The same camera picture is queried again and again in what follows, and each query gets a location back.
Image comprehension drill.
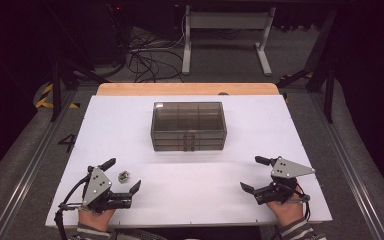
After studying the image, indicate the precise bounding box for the white metal desk frame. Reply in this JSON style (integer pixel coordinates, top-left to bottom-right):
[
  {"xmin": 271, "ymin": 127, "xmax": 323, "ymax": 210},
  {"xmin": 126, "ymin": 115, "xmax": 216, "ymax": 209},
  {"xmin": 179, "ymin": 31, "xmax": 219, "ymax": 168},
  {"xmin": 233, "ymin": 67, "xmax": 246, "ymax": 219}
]
[{"xmin": 181, "ymin": 4, "xmax": 277, "ymax": 77}]

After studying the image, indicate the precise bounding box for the aluminium floor rail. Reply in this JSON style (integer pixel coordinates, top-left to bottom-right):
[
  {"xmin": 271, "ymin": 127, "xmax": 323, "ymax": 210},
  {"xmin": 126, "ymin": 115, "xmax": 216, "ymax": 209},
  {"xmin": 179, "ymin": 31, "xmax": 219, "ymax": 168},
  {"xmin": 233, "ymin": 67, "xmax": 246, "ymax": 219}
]
[
  {"xmin": 308, "ymin": 89, "xmax": 384, "ymax": 240},
  {"xmin": 0, "ymin": 89, "xmax": 78, "ymax": 240}
]

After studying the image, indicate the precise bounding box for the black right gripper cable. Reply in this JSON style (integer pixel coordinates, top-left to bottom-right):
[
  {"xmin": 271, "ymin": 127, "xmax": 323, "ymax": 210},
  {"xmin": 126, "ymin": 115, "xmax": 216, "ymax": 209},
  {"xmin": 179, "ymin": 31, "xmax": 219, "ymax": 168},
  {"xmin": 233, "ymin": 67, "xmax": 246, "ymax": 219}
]
[{"xmin": 293, "ymin": 181, "xmax": 312, "ymax": 222}]

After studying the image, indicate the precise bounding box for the person's right hand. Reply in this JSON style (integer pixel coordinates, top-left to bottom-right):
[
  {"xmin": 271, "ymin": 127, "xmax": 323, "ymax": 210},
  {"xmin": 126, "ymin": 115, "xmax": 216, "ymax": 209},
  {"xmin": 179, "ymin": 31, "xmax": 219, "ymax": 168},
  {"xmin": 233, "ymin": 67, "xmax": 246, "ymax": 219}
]
[{"xmin": 266, "ymin": 191, "xmax": 306, "ymax": 228}]

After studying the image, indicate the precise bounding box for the smoky transparent drawer box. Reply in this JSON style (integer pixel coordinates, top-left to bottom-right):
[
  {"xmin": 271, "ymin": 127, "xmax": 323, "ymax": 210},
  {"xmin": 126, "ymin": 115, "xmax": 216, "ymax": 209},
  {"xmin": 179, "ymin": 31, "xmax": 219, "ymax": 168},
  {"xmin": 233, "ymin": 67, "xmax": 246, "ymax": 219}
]
[{"xmin": 150, "ymin": 101, "xmax": 228, "ymax": 153}]

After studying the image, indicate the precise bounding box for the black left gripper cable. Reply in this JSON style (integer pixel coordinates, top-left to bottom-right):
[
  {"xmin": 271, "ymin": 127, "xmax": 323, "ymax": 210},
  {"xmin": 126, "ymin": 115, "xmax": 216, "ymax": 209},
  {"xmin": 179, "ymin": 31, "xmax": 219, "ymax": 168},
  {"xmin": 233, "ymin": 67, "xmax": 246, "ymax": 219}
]
[{"xmin": 53, "ymin": 173, "xmax": 93, "ymax": 240}]

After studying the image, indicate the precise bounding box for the transparent plastic drawer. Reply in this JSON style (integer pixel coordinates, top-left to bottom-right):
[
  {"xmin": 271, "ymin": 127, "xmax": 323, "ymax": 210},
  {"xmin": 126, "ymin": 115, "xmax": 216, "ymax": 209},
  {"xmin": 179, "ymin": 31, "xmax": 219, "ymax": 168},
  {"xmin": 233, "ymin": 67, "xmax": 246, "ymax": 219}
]
[{"xmin": 153, "ymin": 144, "xmax": 225, "ymax": 152}]

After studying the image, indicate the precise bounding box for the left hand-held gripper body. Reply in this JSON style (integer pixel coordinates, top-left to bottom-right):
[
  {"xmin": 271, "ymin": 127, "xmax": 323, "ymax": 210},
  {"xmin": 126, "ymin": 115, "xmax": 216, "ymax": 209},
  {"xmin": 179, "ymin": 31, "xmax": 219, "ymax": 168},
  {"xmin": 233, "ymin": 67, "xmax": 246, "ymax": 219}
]
[{"xmin": 81, "ymin": 165, "xmax": 134, "ymax": 214}]

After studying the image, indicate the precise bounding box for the tangle of black floor cables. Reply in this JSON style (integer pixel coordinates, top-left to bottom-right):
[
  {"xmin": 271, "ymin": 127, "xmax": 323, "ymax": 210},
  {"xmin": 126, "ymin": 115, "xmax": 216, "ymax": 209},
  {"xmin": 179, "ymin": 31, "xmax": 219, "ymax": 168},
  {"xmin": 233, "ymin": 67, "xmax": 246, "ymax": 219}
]
[{"xmin": 124, "ymin": 29, "xmax": 185, "ymax": 84}]

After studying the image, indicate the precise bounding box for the small silver metal trinket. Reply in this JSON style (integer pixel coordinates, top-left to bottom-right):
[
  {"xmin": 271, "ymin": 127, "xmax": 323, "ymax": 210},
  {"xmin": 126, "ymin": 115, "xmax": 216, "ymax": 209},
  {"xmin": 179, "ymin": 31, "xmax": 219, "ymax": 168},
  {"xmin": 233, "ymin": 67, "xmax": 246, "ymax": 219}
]
[{"xmin": 117, "ymin": 170, "xmax": 131, "ymax": 184}]

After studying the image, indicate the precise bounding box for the person's left hand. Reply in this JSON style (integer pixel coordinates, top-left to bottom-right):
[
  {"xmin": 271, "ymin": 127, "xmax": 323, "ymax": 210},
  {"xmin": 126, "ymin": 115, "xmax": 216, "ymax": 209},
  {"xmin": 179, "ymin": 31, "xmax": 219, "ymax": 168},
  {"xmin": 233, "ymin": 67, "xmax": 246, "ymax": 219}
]
[{"xmin": 78, "ymin": 207, "xmax": 116, "ymax": 233}]

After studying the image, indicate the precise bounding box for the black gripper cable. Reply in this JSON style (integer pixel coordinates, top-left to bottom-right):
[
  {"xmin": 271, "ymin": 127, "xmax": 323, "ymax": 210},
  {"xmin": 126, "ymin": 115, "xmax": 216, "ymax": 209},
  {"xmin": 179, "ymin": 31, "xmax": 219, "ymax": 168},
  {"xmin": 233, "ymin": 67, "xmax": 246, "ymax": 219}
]
[
  {"xmin": 293, "ymin": 181, "xmax": 312, "ymax": 222},
  {"xmin": 53, "ymin": 173, "xmax": 93, "ymax": 240}
]

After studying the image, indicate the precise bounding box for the black metal stand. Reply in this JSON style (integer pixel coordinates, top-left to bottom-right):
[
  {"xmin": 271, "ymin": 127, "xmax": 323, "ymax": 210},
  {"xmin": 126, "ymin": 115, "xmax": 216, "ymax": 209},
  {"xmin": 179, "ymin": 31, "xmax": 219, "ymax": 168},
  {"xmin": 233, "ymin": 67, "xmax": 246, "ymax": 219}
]
[
  {"xmin": 276, "ymin": 6, "xmax": 337, "ymax": 124},
  {"xmin": 44, "ymin": 3, "xmax": 111, "ymax": 123}
]

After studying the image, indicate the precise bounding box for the yellow black hazard tape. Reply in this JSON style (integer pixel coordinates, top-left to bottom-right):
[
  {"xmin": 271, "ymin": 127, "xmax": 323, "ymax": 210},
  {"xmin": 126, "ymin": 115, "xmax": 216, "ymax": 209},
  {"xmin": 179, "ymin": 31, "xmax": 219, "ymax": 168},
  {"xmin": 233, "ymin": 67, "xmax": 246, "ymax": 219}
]
[{"xmin": 34, "ymin": 82, "xmax": 81, "ymax": 110}]

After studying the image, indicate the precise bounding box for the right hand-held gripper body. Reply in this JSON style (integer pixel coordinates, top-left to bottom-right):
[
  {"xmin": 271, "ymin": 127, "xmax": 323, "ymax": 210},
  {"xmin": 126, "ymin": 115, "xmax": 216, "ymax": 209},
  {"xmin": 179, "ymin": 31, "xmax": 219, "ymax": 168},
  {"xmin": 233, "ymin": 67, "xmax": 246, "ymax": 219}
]
[{"xmin": 253, "ymin": 155, "xmax": 316, "ymax": 206}]

